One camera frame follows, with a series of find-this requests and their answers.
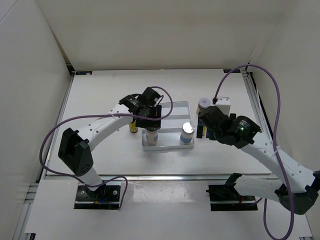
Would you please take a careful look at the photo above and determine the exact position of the white can blue label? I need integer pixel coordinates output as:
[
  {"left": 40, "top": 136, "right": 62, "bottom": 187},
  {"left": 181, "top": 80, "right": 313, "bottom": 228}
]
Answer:
[{"left": 179, "top": 121, "right": 196, "bottom": 145}]

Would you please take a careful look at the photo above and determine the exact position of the white can beige label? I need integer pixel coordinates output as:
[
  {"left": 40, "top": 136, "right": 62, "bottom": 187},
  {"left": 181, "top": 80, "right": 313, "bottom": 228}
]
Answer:
[{"left": 145, "top": 128, "right": 159, "bottom": 146}]

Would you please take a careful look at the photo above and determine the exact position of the yellow bottle brown cap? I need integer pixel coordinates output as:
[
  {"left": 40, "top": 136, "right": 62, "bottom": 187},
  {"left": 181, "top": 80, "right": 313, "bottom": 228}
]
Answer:
[{"left": 202, "top": 126, "right": 212, "bottom": 139}]

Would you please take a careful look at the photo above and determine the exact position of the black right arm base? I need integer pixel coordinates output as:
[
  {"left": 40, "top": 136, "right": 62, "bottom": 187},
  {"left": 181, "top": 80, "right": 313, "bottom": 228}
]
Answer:
[{"left": 206, "top": 173, "right": 258, "bottom": 212}]

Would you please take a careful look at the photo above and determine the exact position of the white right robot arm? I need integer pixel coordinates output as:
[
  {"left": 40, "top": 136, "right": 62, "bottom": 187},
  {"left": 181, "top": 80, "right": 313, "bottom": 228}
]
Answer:
[{"left": 198, "top": 106, "right": 320, "bottom": 215}]

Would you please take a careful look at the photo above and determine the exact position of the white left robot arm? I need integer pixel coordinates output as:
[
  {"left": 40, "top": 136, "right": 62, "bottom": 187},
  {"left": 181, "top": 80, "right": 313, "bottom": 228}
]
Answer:
[{"left": 58, "top": 87, "right": 161, "bottom": 200}]

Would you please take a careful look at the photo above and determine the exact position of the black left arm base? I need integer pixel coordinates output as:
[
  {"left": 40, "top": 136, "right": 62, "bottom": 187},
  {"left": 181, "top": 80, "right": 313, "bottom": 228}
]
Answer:
[{"left": 73, "top": 183, "right": 121, "bottom": 210}]

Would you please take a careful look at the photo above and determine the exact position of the yellow bottle tan cap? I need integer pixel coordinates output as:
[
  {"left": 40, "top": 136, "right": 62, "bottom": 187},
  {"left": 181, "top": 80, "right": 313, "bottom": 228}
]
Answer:
[{"left": 128, "top": 121, "right": 138, "bottom": 134}]

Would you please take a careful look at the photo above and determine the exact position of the brown spice jar white lid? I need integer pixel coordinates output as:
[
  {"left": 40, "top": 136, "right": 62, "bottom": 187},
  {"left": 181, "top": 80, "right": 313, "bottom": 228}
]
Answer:
[{"left": 196, "top": 97, "right": 211, "bottom": 115}]

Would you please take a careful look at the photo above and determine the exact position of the white stepped organizer tray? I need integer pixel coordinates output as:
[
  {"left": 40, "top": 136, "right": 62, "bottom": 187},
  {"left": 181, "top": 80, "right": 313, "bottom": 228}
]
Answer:
[{"left": 141, "top": 101, "right": 195, "bottom": 151}]

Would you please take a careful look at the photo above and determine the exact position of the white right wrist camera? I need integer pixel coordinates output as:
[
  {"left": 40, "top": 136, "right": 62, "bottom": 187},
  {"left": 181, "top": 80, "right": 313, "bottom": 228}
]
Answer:
[{"left": 215, "top": 97, "right": 231, "bottom": 116}]

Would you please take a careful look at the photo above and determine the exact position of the aluminium front rail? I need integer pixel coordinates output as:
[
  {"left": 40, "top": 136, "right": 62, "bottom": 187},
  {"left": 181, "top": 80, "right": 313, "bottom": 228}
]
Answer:
[{"left": 44, "top": 174, "right": 278, "bottom": 181}]

